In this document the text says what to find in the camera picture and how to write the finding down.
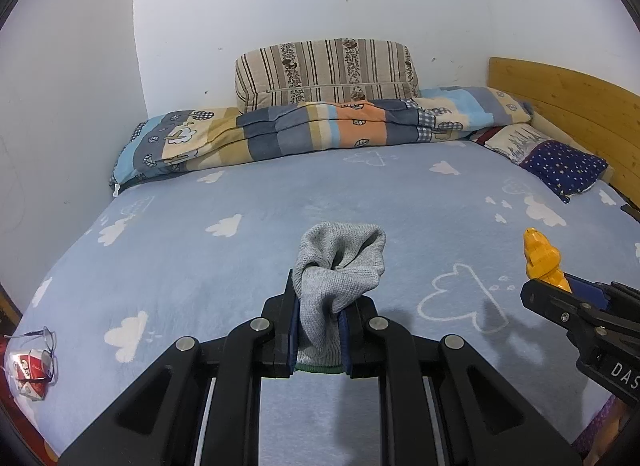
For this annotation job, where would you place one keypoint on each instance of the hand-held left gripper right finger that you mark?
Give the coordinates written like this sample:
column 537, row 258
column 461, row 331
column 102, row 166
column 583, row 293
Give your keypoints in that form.
column 347, row 341

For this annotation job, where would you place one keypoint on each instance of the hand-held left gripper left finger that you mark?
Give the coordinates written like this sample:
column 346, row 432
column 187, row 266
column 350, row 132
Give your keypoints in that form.
column 292, row 336

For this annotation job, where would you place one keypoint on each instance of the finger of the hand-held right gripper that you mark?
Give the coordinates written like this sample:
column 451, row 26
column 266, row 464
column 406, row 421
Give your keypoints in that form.
column 555, row 306
column 590, row 293

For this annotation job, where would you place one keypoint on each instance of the yellow toy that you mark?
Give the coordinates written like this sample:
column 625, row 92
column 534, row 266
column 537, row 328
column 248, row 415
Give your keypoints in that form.
column 540, row 256

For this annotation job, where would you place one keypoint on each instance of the grey sock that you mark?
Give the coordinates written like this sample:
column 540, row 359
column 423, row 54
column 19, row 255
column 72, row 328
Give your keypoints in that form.
column 340, row 271

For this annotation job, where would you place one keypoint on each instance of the purple cloth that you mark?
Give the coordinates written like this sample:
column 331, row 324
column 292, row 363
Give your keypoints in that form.
column 595, row 436

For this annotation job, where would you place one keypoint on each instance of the blue cloud bed sheet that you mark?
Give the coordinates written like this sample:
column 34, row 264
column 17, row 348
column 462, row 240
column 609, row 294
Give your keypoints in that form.
column 200, row 256

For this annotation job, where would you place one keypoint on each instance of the navy star pillow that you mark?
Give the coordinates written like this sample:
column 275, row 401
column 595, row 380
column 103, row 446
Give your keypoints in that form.
column 565, row 165

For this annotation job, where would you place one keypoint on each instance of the white red patterned pillow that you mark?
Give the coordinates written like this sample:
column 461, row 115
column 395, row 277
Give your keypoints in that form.
column 515, row 140

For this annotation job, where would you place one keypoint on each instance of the wooden headboard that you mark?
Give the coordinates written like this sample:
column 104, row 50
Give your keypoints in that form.
column 575, row 95

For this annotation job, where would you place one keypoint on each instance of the patchwork cartoon quilt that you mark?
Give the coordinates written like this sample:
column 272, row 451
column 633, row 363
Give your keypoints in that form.
column 280, row 135

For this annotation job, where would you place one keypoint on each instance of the red white cigarette pack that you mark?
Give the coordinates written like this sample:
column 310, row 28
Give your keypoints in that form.
column 30, row 366
column 35, row 391

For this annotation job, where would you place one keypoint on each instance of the striped beige pillow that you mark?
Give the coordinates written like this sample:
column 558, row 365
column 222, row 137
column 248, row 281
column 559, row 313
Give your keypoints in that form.
column 325, row 70

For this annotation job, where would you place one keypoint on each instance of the wooden furniture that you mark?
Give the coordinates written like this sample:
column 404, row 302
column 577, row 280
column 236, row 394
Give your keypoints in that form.
column 7, row 308

